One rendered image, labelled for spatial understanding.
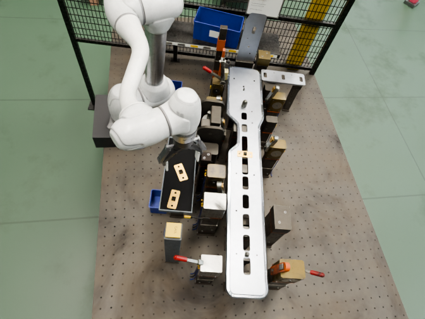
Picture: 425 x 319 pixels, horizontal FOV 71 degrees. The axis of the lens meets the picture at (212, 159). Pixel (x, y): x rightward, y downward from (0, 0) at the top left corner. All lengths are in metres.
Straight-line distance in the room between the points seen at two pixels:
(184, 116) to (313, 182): 1.29
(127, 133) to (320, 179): 1.46
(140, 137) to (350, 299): 1.44
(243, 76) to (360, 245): 1.24
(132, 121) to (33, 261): 1.84
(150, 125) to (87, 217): 1.75
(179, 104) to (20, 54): 3.04
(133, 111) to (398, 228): 2.65
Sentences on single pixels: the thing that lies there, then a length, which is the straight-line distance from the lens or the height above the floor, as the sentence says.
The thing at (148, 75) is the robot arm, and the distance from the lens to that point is 1.69.
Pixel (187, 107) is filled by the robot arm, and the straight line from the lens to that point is 0.91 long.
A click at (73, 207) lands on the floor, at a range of 2.64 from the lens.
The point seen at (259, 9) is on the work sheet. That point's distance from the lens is 2.23.
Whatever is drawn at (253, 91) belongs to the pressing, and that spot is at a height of 1.00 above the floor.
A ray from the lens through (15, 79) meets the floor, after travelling 3.59.
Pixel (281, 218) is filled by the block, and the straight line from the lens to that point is 1.49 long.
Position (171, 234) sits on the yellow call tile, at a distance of 1.25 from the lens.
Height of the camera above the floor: 2.36
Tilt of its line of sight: 59 degrees down
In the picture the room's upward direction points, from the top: 14 degrees clockwise
